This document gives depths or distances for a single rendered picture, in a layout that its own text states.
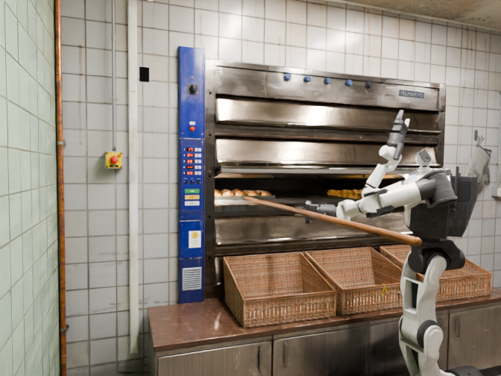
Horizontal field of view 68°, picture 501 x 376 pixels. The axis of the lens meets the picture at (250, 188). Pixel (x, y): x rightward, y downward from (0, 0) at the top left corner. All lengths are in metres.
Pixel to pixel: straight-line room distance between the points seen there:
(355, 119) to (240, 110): 0.87
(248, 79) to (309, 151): 0.64
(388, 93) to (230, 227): 1.55
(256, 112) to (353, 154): 0.79
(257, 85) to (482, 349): 2.29
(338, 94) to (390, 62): 0.50
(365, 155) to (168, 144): 1.42
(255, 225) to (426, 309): 1.12
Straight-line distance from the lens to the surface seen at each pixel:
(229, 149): 2.40
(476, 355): 3.05
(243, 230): 2.45
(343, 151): 2.75
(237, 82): 2.48
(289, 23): 2.71
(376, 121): 2.92
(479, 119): 3.64
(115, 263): 2.37
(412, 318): 2.10
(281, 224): 2.56
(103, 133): 2.31
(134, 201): 2.29
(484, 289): 3.02
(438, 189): 1.78
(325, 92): 2.73
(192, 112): 2.33
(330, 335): 2.26
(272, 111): 2.52
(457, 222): 1.98
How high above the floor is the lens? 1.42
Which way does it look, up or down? 3 degrees down
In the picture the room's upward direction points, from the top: 1 degrees clockwise
